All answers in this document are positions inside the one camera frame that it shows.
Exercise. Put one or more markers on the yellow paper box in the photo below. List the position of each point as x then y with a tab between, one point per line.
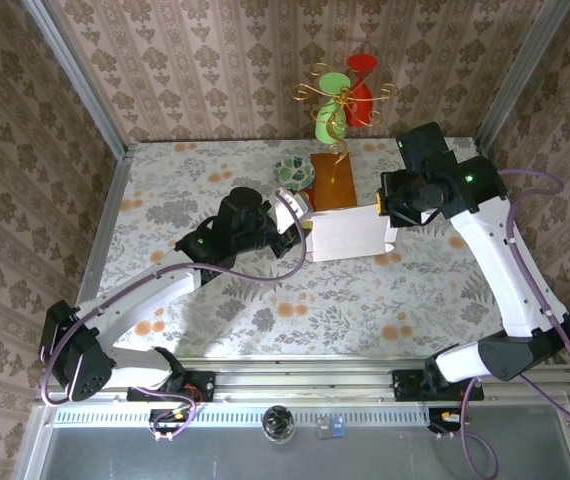
347	235

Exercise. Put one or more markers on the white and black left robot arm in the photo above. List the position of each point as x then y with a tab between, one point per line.
130	305

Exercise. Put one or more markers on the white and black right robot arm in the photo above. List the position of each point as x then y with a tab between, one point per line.
505	280

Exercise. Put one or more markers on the brown wooden board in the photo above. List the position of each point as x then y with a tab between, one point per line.
335	185

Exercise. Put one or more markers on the green leaf patterned bowl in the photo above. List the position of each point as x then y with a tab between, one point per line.
293	172

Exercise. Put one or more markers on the green goblet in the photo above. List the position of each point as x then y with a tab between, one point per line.
329	125

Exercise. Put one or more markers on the red goblet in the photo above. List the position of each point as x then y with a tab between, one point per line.
362	100

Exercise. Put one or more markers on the shiny metal cup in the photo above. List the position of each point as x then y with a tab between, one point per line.
278	424

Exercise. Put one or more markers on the clear small plastic case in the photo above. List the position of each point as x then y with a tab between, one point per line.
323	428

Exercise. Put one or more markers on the blue small plastic case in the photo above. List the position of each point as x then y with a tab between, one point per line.
338	427

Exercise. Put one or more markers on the black connector board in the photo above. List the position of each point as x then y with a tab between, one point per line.
445	419
167	419

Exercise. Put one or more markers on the aluminium frame post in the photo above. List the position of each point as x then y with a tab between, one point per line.
77	80
520	75

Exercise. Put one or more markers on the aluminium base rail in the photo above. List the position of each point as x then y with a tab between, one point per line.
305	380

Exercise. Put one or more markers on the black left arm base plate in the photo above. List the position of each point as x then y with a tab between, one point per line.
200	385

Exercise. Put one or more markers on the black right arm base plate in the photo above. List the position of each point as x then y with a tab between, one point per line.
407	385

